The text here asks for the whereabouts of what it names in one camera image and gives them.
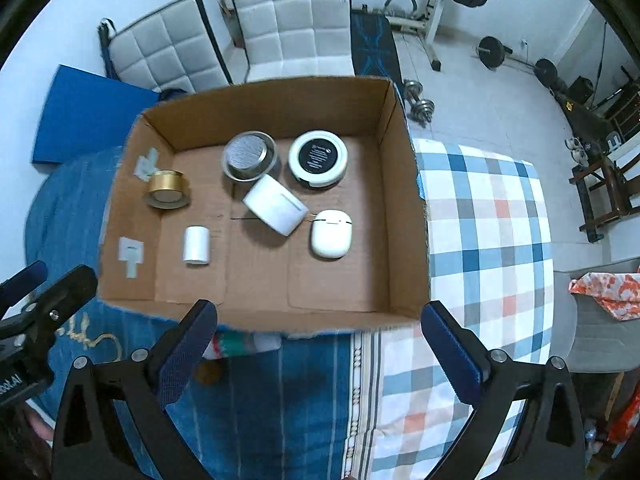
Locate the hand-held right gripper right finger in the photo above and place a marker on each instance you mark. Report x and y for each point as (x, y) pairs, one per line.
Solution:
(452, 355)

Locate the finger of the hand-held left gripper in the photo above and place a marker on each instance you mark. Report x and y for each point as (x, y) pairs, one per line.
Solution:
(60, 300)
(25, 280)

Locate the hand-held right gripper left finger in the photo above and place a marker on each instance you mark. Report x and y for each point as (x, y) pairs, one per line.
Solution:
(185, 355)

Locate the small white cylindrical cap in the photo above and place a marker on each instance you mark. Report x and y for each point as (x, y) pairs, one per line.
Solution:
(196, 245)

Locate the cardboard box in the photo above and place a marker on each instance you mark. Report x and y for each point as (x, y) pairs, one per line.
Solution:
(280, 280)

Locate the white earbuds case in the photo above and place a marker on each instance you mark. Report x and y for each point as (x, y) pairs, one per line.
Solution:
(331, 234)

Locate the white cylindrical jar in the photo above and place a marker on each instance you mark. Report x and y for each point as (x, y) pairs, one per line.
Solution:
(274, 206)

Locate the metal tin with perforated lid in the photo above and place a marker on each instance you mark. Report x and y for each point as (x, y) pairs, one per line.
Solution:
(249, 156)

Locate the white jar with black lid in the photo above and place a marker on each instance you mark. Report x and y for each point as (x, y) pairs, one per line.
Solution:
(318, 157)

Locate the person's left hand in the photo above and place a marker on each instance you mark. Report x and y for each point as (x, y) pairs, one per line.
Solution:
(42, 427)

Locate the brown walnut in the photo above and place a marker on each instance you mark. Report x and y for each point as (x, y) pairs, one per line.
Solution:
(208, 373)

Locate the blue striped blanket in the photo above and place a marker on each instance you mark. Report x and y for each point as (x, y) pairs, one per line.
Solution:
(280, 410)

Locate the checkered bed sheet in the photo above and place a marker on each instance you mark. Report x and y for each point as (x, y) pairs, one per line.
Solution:
(485, 240)

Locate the grey upholstered chair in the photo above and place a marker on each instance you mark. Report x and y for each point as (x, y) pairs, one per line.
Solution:
(597, 345)

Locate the orange patterned cloth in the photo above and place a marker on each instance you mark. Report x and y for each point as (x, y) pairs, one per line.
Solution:
(607, 292)

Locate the blue foam mat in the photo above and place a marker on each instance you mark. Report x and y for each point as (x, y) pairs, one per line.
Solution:
(85, 115)

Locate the orange plastic bag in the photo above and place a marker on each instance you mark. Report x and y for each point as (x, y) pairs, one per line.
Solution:
(625, 420)

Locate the dark wooden chair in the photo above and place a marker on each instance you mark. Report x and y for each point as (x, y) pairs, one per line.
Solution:
(612, 190)

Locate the pair of white shoes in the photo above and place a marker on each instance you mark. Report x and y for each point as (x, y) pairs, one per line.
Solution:
(576, 150)

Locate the metal dumbbell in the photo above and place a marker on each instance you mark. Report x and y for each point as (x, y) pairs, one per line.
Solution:
(412, 88)
(422, 110)

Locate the white quilted chair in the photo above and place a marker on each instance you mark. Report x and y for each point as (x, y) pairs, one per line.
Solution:
(165, 45)
(295, 20)

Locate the dark exercise bench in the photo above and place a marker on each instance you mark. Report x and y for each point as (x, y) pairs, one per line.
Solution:
(585, 115)

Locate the small black box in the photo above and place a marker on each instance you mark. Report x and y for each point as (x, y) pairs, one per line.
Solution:
(580, 89)

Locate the short barbell with black plates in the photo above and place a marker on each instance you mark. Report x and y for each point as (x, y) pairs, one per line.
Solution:
(492, 50)

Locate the black bench pad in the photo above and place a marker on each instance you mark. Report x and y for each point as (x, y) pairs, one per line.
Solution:
(372, 45)

